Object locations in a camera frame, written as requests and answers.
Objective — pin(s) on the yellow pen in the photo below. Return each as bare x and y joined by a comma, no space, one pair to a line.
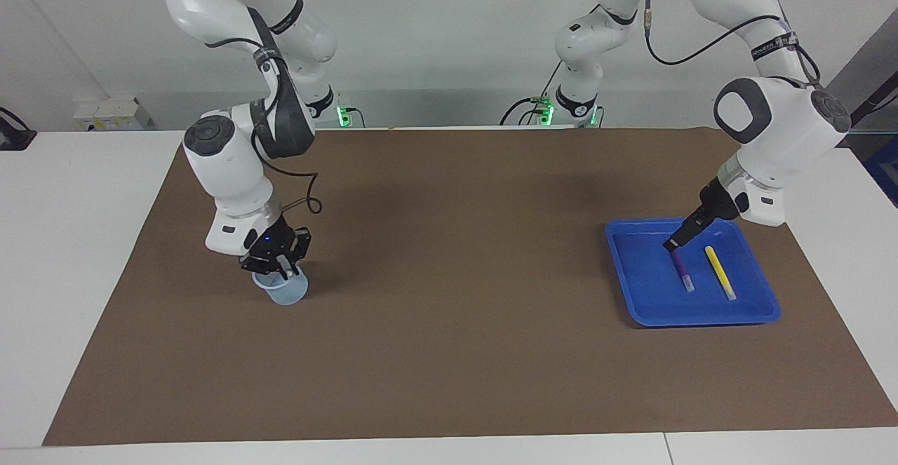
721,274

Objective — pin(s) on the blue plastic tray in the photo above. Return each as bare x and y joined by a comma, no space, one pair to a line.
652,297

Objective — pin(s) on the blue box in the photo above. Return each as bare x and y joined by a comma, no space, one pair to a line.
885,170

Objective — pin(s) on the white power strip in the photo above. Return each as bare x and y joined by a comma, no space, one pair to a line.
112,114

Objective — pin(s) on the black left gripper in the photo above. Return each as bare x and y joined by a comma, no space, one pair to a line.
717,202

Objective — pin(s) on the clear plastic cup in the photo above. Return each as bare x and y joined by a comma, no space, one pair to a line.
287,295

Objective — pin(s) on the black clamp mount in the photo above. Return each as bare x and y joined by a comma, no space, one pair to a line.
14,135

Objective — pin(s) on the black stand pole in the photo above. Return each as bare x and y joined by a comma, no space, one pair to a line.
877,104

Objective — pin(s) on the brown table mat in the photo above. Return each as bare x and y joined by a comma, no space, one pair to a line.
456,346

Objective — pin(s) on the purple pen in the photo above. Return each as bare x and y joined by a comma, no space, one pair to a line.
682,268

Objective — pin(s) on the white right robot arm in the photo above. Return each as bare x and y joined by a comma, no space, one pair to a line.
231,163

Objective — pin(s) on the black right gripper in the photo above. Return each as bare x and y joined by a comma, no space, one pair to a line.
270,244

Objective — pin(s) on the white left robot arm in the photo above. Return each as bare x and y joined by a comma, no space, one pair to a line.
772,121

